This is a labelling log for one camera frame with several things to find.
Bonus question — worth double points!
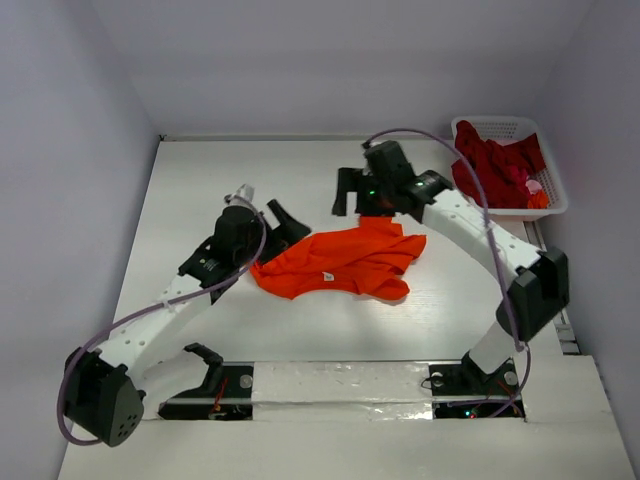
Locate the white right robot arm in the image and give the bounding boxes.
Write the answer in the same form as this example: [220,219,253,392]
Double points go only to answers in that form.
[332,141,569,392]

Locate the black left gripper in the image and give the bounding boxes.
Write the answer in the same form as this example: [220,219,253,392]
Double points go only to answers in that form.
[236,203,308,266]

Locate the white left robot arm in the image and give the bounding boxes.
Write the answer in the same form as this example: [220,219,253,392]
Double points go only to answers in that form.
[56,194,311,447]

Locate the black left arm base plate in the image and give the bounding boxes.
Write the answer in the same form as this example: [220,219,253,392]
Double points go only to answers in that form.
[158,343,254,421]

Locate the orange t-shirt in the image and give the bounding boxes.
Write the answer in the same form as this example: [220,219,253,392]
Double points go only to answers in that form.
[250,217,427,302]

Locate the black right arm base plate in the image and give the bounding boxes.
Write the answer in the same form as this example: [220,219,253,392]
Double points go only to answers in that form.
[420,359,526,420]

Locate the dark red t-shirt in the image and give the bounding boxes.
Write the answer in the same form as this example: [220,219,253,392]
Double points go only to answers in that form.
[451,121,546,209]

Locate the white plastic laundry basket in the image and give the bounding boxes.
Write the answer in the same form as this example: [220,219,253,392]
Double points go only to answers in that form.
[451,115,568,221]

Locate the orange garment in basket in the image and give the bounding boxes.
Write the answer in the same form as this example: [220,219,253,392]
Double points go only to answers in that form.
[527,190,549,210]

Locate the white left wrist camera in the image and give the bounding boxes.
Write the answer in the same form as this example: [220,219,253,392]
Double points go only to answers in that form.
[224,184,255,205]

